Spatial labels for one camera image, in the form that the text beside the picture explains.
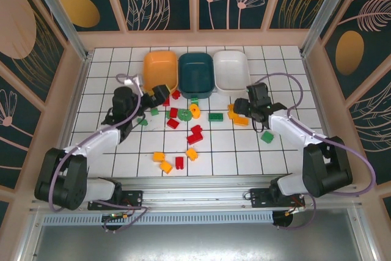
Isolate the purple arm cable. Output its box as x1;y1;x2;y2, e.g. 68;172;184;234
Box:
247;72;376;231
48;73;150;233

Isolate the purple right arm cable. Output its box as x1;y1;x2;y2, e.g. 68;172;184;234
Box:
247;72;376;231

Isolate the white plastic container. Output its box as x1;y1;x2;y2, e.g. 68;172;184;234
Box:
213;50;250;96

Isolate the small green circuit board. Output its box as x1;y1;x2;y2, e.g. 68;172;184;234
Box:
102;211;129;222

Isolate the aluminium side rail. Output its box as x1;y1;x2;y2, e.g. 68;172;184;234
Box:
301;53;349;184
45;54;92;190

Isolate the aluminium frame post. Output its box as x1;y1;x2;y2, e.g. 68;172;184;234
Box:
26;0;92;60
301;0;352;56

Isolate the aluminium mounting rail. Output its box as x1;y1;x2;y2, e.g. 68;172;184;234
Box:
29;176;364;213

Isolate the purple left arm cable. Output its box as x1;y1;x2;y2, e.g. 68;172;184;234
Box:
48;73;150;233

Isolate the grey metal sheet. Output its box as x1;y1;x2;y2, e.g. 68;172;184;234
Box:
18;207;375;261

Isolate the orange plastic container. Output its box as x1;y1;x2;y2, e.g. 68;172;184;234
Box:
142;50;180;93

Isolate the long red lego brick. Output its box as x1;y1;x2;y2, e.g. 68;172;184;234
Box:
186;132;204;145

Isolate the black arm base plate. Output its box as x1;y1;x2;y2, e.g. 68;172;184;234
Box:
87;189;144;211
249;187;306;208

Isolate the teal plastic container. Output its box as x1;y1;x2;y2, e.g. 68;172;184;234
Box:
178;52;214;98

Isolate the grey slotted cable duct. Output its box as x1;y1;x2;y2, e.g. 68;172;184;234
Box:
42;211;274;226

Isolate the yellow round lego piece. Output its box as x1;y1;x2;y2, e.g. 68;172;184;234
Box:
188;104;202;120

